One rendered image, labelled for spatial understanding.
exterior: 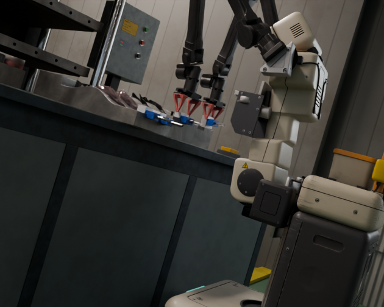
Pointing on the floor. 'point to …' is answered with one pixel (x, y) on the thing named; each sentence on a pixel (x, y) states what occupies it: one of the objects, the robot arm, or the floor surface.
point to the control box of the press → (127, 45)
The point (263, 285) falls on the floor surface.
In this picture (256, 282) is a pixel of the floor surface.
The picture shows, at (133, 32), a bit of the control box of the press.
